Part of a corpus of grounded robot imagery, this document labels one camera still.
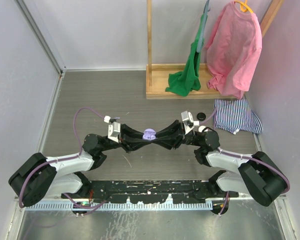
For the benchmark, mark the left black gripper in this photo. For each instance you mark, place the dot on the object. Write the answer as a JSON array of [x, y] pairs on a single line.
[[129, 139]]

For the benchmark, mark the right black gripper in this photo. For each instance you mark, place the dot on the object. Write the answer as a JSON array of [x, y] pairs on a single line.
[[172, 136]]

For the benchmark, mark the white earbud charging case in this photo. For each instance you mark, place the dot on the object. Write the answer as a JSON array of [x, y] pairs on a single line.
[[202, 128]]

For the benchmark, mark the black round earbud case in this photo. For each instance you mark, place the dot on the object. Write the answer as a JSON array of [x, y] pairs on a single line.
[[201, 116]]

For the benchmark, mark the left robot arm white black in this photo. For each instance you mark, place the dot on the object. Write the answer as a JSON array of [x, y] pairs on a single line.
[[41, 176]]

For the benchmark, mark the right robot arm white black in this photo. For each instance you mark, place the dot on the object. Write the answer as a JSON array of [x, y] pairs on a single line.
[[253, 174]]

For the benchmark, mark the green cloth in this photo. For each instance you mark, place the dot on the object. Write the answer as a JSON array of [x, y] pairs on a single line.
[[183, 82]]

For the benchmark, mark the wooden clothes rack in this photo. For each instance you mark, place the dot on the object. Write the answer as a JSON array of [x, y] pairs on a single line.
[[157, 74]]

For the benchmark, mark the blue white striped cloth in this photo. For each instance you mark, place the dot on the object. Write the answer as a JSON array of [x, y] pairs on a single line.
[[236, 115]]

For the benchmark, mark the pink t-shirt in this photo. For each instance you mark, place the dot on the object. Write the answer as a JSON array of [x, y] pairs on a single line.
[[233, 51]]

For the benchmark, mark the blue clothes hanger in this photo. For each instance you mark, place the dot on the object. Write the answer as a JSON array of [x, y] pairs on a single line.
[[202, 26]]

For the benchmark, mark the orange clothes hanger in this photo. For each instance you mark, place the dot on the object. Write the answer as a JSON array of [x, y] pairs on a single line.
[[244, 6]]

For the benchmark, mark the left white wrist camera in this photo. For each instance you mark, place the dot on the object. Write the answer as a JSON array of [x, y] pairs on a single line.
[[113, 128]]

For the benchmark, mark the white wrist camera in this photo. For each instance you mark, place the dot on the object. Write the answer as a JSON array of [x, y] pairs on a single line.
[[113, 128], [188, 122]]

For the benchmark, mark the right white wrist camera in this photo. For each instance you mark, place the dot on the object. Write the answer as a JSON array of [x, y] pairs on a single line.
[[188, 122]]

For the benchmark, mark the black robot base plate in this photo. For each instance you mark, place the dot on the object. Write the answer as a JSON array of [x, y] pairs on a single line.
[[150, 191]]

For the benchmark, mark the slotted grey cable duct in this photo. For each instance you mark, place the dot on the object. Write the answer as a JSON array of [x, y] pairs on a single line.
[[166, 206]]

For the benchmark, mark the aluminium corner frame profile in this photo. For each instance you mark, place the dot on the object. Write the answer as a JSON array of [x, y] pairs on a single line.
[[36, 23]]

